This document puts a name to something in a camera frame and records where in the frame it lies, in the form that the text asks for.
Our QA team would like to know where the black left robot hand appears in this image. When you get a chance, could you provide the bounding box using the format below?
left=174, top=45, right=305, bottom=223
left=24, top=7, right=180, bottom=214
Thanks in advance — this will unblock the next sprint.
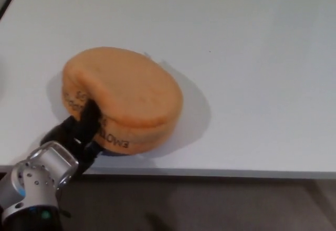
left=39, top=97, right=103, bottom=178

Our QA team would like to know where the orange plush soft plate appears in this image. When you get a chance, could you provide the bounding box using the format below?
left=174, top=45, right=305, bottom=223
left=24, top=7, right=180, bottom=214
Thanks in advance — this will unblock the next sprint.
left=61, top=47, right=184, bottom=155

